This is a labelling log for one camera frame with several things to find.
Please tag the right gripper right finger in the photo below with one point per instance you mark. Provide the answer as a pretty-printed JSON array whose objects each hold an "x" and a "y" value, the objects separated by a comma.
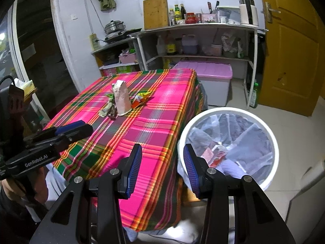
[{"x": 210, "y": 184}]

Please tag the purple detergent jug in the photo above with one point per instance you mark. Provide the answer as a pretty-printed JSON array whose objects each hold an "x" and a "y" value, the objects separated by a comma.
[{"x": 189, "y": 44}]

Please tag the black induction cooker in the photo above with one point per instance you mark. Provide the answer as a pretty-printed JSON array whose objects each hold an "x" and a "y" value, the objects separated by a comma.
[{"x": 120, "y": 35}]

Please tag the green cap sauce bottle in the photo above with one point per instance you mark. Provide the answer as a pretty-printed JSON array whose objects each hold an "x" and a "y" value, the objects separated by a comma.
[{"x": 177, "y": 15}]

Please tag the white foam net sleeve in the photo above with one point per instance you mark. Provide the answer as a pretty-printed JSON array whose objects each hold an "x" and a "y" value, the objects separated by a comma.
[{"x": 230, "y": 168}]

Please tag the red white milk carton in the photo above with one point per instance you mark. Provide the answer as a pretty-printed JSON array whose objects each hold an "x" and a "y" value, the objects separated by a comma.
[{"x": 215, "y": 155}]

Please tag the white electric kettle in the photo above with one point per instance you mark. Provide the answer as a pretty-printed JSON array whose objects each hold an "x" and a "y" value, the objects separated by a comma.
[{"x": 248, "y": 12}]

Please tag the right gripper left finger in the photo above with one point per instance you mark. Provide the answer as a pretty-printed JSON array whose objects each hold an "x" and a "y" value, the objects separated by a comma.
[{"x": 117, "y": 183}]

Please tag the green snack wrapper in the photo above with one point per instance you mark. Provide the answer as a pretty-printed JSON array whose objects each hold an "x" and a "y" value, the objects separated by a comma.
[{"x": 110, "y": 109}]

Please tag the yellow candy wrapper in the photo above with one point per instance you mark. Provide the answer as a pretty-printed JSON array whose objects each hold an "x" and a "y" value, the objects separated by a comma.
[{"x": 140, "y": 99}]

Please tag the yellow wooden door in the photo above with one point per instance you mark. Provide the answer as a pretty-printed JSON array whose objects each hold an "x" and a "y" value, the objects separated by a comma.
[{"x": 294, "y": 63}]

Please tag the wooden cutting board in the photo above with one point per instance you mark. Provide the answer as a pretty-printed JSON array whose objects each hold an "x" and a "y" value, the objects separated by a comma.
[{"x": 155, "y": 14}]

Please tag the white metal kitchen shelf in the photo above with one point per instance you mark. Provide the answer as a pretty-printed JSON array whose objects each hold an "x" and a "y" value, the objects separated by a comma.
[{"x": 232, "y": 44}]

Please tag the pink plastic basket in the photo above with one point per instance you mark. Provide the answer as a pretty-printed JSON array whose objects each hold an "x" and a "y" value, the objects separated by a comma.
[{"x": 127, "y": 58}]

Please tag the white round trash bin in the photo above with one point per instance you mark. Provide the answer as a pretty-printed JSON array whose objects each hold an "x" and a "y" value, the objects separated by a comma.
[{"x": 250, "y": 142}]

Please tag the pink plaid tablecloth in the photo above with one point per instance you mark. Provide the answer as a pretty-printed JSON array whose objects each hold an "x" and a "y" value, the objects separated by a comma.
[{"x": 175, "y": 98}]

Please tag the red lid jar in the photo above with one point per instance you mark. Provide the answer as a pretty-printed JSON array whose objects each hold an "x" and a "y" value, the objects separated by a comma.
[{"x": 191, "y": 18}]

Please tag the pink lid storage box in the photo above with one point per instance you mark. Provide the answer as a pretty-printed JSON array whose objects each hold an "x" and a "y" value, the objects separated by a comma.
[{"x": 214, "y": 77}]

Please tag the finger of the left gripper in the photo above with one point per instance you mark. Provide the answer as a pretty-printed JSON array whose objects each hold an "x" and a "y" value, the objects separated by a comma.
[{"x": 69, "y": 127}]

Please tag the steel steamer pot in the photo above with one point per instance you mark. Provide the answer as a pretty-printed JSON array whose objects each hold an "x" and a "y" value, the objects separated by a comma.
[{"x": 114, "y": 26}]

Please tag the person's left hand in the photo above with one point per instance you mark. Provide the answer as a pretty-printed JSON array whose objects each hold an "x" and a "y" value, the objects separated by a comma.
[{"x": 15, "y": 189}]

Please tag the white paper bag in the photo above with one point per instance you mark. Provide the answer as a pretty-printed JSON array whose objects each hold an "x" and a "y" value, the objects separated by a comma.
[{"x": 122, "y": 100}]

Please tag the dark soy sauce bottle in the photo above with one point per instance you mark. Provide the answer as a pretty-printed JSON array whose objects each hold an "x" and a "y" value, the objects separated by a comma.
[{"x": 183, "y": 11}]

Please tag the tissue box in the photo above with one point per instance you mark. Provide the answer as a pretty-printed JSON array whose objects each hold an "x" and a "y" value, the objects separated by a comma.
[{"x": 28, "y": 87}]

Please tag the green glass bottle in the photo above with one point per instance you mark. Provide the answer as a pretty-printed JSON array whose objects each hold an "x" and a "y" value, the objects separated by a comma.
[{"x": 254, "y": 98}]

